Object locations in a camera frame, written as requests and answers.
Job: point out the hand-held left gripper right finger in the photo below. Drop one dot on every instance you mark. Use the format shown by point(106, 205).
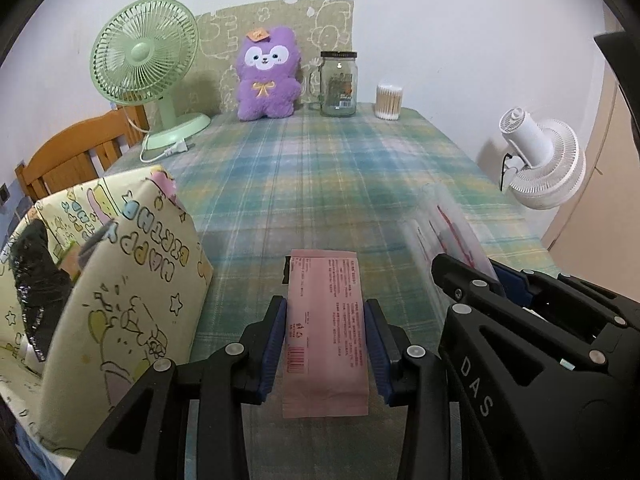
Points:
point(378, 355)

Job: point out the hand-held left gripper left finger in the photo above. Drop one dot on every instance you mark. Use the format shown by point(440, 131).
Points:
point(272, 350)

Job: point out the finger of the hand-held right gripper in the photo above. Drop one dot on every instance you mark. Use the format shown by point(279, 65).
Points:
point(512, 285)
point(465, 280)

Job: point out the clear plastic packet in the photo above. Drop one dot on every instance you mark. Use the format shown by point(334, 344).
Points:
point(445, 225)

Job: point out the pink paper packet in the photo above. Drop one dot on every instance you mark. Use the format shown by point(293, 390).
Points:
point(325, 320)

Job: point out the cartoon printed fabric storage bin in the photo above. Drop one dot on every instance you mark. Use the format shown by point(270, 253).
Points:
point(135, 285)

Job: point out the beige door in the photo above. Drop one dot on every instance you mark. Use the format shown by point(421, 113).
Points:
point(605, 200)

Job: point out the white circulator fan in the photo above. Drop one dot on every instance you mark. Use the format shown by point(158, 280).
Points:
point(545, 160)

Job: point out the plaid tablecloth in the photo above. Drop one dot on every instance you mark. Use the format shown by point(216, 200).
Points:
point(325, 185)

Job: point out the cotton swab container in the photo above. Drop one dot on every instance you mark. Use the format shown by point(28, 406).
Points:
point(390, 102)

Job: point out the purple plush toy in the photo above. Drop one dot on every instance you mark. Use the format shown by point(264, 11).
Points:
point(267, 80)

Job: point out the wooden chair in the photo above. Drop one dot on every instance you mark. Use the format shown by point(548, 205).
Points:
point(65, 155)

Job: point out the printed cardboard sheet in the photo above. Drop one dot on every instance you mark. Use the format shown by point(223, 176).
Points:
point(220, 45)

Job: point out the green desk fan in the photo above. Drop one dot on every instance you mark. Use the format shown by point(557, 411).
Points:
point(142, 55)

